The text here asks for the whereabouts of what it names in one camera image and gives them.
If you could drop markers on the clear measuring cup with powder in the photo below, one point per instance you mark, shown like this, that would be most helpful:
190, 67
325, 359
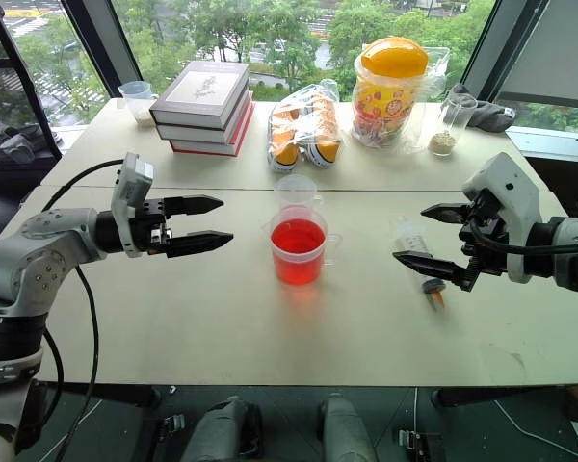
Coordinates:
136, 103

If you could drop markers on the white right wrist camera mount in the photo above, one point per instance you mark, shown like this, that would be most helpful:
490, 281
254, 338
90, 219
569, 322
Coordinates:
510, 187

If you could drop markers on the black table leg bracket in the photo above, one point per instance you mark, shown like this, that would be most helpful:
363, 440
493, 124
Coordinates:
171, 426
421, 445

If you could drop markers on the grey hardcover book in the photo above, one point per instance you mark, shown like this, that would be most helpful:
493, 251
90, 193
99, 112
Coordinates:
204, 89

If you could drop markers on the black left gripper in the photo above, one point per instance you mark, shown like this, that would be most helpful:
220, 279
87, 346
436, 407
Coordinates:
155, 219

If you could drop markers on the dark thick book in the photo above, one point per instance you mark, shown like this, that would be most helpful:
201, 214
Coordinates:
207, 132

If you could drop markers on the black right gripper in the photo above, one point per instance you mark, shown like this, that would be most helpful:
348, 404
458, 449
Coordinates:
489, 228

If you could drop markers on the plastic bag of orange snacks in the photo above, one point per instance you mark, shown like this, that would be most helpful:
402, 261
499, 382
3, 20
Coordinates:
303, 130

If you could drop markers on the red cover book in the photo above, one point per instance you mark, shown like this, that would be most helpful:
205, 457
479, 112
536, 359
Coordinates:
212, 148

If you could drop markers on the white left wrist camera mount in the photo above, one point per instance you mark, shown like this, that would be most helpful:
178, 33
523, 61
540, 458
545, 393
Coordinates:
130, 192

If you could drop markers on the dark rounded shape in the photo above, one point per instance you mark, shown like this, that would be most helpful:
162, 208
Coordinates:
221, 430
347, 430

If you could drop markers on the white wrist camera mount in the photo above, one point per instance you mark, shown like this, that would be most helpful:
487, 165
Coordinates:
510, 187
130, 192

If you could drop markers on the large cup with red liquid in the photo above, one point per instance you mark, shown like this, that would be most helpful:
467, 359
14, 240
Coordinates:
298, 250

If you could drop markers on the candy jar with orange lid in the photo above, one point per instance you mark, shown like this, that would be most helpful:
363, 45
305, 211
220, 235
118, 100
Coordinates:
387, 96

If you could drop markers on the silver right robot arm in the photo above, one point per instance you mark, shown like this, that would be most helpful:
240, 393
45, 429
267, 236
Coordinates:
570, 255

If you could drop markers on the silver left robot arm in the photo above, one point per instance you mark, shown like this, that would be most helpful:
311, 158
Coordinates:
29, 269

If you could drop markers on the grey cloth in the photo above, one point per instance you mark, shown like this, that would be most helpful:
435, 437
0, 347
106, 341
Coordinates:
486, 115

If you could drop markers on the small empty clear cup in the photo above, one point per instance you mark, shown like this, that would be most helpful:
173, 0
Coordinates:
296, 192

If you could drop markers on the clear plastic syringe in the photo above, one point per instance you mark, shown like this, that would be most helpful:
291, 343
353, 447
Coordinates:
414, 240

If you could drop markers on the tall glass with grains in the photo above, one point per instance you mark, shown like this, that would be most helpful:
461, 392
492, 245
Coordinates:
448, 130

